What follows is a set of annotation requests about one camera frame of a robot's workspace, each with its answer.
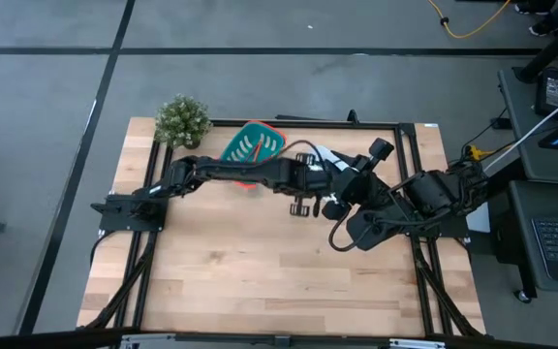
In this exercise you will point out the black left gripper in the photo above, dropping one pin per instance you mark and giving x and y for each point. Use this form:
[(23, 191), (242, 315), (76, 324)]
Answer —
[(305, 179)]

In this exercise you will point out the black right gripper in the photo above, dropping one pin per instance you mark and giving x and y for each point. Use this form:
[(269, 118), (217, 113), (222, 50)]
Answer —
[(368, 184)]

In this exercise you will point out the black retractable gel pen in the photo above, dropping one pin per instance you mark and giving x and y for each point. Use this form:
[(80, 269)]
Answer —
[(316, 206)]

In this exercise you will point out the orange pencil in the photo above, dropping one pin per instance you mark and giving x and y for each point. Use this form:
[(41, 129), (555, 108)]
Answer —
[(258, 149)]

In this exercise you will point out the dark red pencil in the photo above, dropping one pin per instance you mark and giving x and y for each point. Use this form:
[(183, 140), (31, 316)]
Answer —
[(251, 155)]

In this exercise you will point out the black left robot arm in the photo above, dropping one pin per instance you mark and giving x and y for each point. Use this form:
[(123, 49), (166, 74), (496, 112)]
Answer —
[(240, 169)]

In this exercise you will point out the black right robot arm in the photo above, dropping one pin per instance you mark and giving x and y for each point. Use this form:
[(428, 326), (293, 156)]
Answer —
[(429, 194)]

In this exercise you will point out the green basket with red rim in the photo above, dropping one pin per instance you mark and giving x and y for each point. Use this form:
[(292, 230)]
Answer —
[(245, 140)]

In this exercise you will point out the yellow power plug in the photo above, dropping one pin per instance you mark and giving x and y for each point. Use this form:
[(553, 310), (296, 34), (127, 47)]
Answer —
[(475, 152)]

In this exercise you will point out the green potted plant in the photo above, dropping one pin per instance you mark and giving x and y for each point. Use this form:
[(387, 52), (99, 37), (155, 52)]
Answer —
[(182, 121)]

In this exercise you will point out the black side desk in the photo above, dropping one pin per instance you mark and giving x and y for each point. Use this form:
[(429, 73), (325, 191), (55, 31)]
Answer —
[(521, 218)]

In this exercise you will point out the black stand leg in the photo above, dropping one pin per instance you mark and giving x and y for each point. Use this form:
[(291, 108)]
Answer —
[(550, 48)]

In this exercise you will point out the person's shoe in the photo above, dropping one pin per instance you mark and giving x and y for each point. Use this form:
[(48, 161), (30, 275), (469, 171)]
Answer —
[(540, 29), (531, 7)]

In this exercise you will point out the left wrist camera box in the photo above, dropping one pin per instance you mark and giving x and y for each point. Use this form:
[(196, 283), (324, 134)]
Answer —
[(334, 181)]

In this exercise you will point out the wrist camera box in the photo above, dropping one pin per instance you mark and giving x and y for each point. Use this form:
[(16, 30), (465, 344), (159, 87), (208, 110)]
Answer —
[(334, 181), (381, 148)]

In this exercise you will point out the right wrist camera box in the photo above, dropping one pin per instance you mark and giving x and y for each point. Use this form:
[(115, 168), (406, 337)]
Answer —
[(381, 148)]

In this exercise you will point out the black frame clip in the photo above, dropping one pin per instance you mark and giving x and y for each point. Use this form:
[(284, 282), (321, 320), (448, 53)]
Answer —
[(353, 116)]

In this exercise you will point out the black aluminium table frame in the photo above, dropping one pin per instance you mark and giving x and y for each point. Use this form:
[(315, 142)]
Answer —
[(308, 124)]

